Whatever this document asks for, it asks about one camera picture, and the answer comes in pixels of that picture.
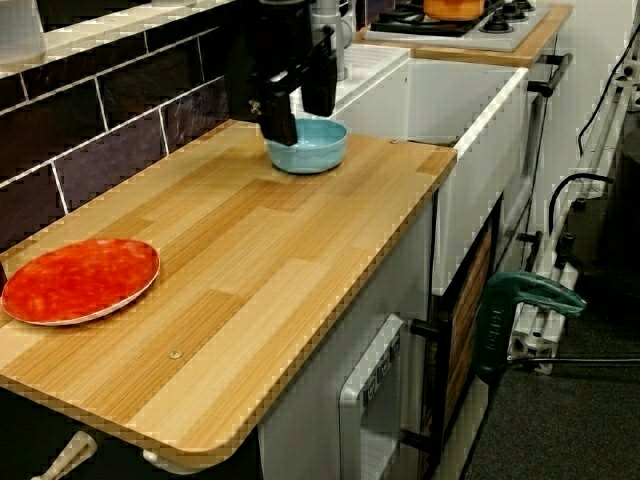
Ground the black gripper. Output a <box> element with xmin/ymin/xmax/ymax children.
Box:
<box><xmin>244</xmin><ymin>0</ymin><xmax>340</xmax><ymax>148</ymax></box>

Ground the light blue bowl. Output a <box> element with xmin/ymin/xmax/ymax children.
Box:
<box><xmin>263</xmin><ymin>118</ymin><xmax>349</xmax><ymax>175</ymax></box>

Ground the grey toy faucet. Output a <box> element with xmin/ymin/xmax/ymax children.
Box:
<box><xmin>312</xmin><ymin>0</ymin><xmax>359</xmax><ymax>81</ymax></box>

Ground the grey toy stove top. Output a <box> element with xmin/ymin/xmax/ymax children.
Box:
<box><xmin>362</xmin><ymin>0</ymin><xmax>554</xmax><ymax>54</ymax></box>

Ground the orange pot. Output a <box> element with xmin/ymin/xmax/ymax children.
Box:
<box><xmin>422</xmin><ymin>0</ymin><xmax>487</xmax><ymax>22</ymax></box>

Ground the white toy sink unit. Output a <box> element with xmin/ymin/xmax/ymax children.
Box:
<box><xmin>269</xmin><ymin>42</ymin><xmax>531</xmax><ymax>296</ymax></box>

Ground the wood slat black-framed door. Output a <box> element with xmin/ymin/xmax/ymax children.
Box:
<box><xmin>399</xmin><ymin>199</ymin><xmax>504</xmax><ymax>480</ymax></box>

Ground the red orange plate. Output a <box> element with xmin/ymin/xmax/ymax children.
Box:
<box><xmin>1</xmin><ymin>238</ymin><xmax>161</xmax><ymax>327</ymax></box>

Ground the green clamp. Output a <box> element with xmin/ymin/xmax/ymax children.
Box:
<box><xmin>474</xmin><ymin>269</ymin><xmax>589</xmax><ymax>381</ymax></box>

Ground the white toy kitchen cabinet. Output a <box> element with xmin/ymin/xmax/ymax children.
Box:
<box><xmin>257</xmin><ymin>199</ymin><xmax>436</xmax><ymax>480</ymax></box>

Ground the grey toy dishwasher panel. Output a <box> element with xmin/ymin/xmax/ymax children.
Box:
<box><xmin>337</xmin><ymin>312</ymin><xmax>406</xmax><ymax>480</ymax></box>

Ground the dark vertical post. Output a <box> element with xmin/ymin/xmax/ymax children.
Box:
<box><xmin>223</xmin><ymin>0</ymin><xmax>274</xmax><ymax>125</ymax></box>

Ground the black oven door handle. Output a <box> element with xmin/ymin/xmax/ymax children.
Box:
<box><xmin>527</xmin><ymin>52</ymin><xmax>574</xmax><ymax>99</ymax></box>

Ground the black looping cable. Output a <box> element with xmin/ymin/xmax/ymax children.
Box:
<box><xmin>548</xmin><ymin>173</ymin><xmax>615</xmax><ymax>241</ymax></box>

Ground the thin black cable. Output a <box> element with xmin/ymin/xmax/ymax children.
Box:
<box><xmin>577</xmin><ymin>29</ymin><xmax>640</xmax><ymax>156</ymax></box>

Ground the silver aluminium frame rail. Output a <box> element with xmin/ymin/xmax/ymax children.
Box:
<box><xmin>507</xmin><ymin>29</ymin><xmax>640</xmax><ymax>376</ymax></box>

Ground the cream utensil handle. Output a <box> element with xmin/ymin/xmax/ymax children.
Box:
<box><xmin>30</xmin><ymin>429</ymin><xmax>99</xmax><ymax>480</ymax></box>

